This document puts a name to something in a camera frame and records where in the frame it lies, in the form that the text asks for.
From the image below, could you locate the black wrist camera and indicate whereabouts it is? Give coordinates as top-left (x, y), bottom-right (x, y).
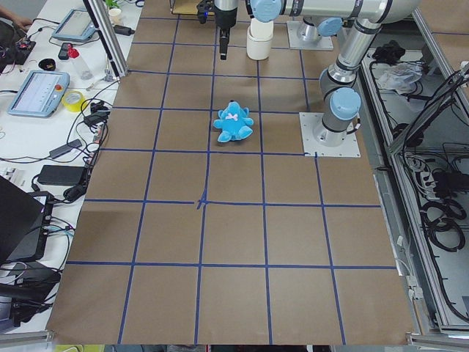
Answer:
top-left (196, 0), bottom-right (214, 24)

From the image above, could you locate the blue teddy bear plush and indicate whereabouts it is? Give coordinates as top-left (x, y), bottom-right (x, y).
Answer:
top-left (213, 100), bottom-right (254, 143)

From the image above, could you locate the white crumpled cloth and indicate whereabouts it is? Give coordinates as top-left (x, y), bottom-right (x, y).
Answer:
top-left (377, 63), bottom-right (423, 94)

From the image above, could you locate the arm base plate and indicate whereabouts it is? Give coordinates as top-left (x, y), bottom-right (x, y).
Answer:
top-left (299, 112), bottom-right (361, 158)
top-left (287, 21), bottom-right (333, 51)

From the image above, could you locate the white paper cup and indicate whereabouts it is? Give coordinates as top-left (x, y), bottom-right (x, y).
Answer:
top-left (108, 8), bottom-right (123, 26)

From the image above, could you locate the white trash can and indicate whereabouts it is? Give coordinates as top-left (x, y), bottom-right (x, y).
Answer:
top-left (246, 18), bottom-right (274, 61)

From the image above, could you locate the black laptop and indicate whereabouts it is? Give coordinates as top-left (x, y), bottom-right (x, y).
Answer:
top-left (1, 178), bottom-right (53, 263)

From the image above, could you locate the aluminium frame post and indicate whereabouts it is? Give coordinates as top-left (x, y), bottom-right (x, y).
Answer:
top-left (83, 0), bottom-right (128, 78)

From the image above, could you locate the black small bowl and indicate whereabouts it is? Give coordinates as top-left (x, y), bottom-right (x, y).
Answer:
top-left (38, 58), bottom-right (56, 71)

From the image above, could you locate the black cloth bundle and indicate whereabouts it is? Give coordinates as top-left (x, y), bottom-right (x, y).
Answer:
top-left (372, 40), bottom-right (406, 65)

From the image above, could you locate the wooden box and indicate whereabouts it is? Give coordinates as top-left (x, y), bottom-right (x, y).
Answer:
top-left (169, 0), bottom-right (200, 15)

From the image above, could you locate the yellow tape roll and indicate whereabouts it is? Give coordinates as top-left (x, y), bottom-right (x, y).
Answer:
top-left (61, 90), bottom-right (85, 112)

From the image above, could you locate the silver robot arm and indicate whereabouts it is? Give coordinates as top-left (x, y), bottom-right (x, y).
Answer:
top-left (297, 16), bottom-right (343, 43)
top-left (245, 0), bottom-right (420, 147)

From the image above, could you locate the grey power adapter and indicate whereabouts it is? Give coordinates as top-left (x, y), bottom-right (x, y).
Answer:
top-left (49, 139), bottom-right (82, 159)

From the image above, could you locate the near teach pendant tablet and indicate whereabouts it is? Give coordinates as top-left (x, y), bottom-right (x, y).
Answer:
top-left (7, 70), bottom-right (70, 118)

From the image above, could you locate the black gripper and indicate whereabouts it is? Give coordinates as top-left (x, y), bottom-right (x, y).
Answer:
top-left (213, 0), bottom-right (237, 60)

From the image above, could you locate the teach pendant tablet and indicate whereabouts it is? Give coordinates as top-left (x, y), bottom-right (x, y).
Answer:
top-left (7, 70), bottom-right (70, 118)
top-left (51, 9), bottom-right (95, 43)

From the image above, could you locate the clear bottle red cap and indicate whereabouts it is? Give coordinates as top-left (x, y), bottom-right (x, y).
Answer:
top-left (67, 44), bottom-right (93, 80)

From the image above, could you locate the black power brick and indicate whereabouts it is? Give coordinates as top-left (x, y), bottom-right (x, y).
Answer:
top-left (37, 165), bottom-right (86, 186)

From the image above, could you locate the far teach pendant tablet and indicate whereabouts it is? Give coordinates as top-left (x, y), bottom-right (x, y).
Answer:
top-left (51, 9), bottom-right (95, 43)

